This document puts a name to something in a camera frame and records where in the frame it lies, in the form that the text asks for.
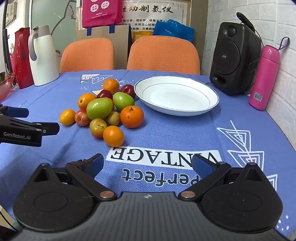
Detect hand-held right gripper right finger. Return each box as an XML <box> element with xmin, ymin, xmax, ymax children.
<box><xmin>178</xmin><ymin>154</ymin><xmax>272</xmax><ymax>202</ymax></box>

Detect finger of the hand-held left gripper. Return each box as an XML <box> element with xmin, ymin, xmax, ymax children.
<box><xmin>0</xmin><ymin>116</ymin><xmax>60</xmax><ymax>136</ymax></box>
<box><xmin>0</xmin><ymin>105</ymin><xmax>30</xmax><ymax>119</ymax></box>

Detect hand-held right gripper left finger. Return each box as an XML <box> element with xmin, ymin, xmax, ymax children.
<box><xmin>30</xmin><ymin>153</ymin><xmax>117</xmax><ymax>201</ymax></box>

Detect small yellow-orange tangerine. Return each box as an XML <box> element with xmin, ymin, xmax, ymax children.
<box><xmin>59</xmin><ymin>109</ymin><xmax>76</xmax><ymax>126</ymax></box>

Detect red-yellow plum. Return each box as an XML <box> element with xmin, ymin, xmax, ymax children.
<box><xmin>74</xmin><ymin>109</ymin><xmax>91</xmax><ymax>127</ymax></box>

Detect yellow plum with red blush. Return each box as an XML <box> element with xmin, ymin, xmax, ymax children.
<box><xmin>89</xmin><ymin>118</ymin><xmax>108</xmax><ymax>139</ymax></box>

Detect small yellow-green plum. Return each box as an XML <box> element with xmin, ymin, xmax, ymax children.
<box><xmin>106</xmin><ymin>111</ymin><xmax>121</xmax><ymax>127</ymax></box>

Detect large green jujube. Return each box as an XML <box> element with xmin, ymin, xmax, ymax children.
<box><xmin>86</xmin><ymin>98</ymin><xmax>114</xmax><ymax>120</ymax></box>

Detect large orange tangerine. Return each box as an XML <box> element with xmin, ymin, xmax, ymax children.
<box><xmin>120</xmin><ymin>105</ymin><xmax>144</xmax><ymax>128</ymax></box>

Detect dark red plum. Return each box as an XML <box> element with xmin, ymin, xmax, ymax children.
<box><xmin>120</xmin><ymin>84</ymin><xmax>136</xmax><ymax>98</ymax></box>
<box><xmin>96</xmin><ymin>89</ymin><xmax>113</xmax><ymax>100</ymax></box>

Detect white porcelain plate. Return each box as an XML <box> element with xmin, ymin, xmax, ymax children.
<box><xmin>134</xmin><ymin>77</ymin><xmax>219</xmax><ymax>116</ymax></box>

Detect pink glass bowl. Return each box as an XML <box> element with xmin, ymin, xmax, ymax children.
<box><xmin>0</xmin><ymin>72</ymin><xmax>15</xmax><ymax>101</ymax></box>

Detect red thermos jug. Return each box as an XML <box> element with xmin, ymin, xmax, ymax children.
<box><xmin>12</xmin><ymin>27</ymin><xmax>35</xmax><ymax>89</ymax></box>

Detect white thermos jug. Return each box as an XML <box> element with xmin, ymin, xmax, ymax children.
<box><xmin>28</xmin><ymin>25</ymin><xmax>60</xmax><ymax>87</ymax></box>

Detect orange chair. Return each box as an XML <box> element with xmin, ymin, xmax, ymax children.
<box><xmin>59</xmin><ymin>38</ymin><xmax>115</xmax><ymax>73</ymax></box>
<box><xmin>127</xmin><ymin>35</ymin><xmax>201</xmax><ymax>75</ymax></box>

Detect white air conditioner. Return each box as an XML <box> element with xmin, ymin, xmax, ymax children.
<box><xmin>5</xmin><ymin>0</ymin><xmax>18</xmax><ymax>25</ymax></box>

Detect black loudspeaker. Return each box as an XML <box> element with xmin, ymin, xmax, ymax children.
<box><xmin>209</xmin><ymin>22</ymin><xmax>263</xmax><ymax>96</ymax></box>

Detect brown paper bag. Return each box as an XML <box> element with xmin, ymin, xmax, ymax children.
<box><xmin>76</xmin><ymin>24</ymin><xmax>130</xmax><ymax>70</ymax></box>

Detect pink tote bag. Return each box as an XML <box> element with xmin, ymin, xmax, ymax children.
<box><xmin>82</xmin><ymin>0</ymin><xmax>123</xmax><ymax>29</ymax></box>

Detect yellow packet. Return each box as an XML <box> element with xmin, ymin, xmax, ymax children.
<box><xmin>132</xmin><ymin>27</ymin><xmax>154</xmax><ymax>43</ymax></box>

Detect blue plastic bag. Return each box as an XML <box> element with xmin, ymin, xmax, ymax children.
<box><xmin>153</xmin><ymin>19</ymin><xmax>195</xmax><ymax>43</ymax></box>

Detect pink bottle with purple strap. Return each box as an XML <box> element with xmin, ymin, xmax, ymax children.
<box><xmin>248</xmin><ymin>37</ymin><xmax>290</xmax><ymax>111</ymax></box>

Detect wall poster with black characters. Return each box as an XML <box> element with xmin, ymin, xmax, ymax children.
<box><xmin>120</xmin><ymin>0</ymin><xmax>192</xmax><ymax>30</ymax></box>

